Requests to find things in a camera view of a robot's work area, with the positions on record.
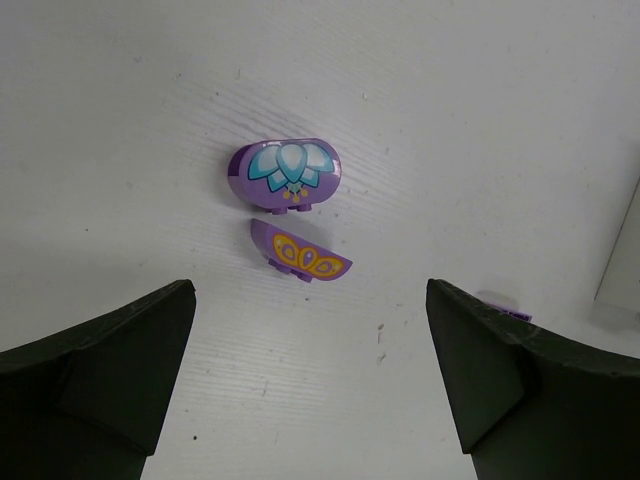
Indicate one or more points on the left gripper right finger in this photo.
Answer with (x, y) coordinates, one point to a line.
(528, 403)

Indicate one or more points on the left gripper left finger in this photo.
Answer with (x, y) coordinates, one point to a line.
(89, 402)

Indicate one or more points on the purple square lego brick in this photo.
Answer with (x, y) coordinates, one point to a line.
(504, 303)

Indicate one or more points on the purple orange lego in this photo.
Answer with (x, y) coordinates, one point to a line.
(291, 254)

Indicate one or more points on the purple round lego piece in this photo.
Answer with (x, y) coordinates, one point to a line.
(282, 175)

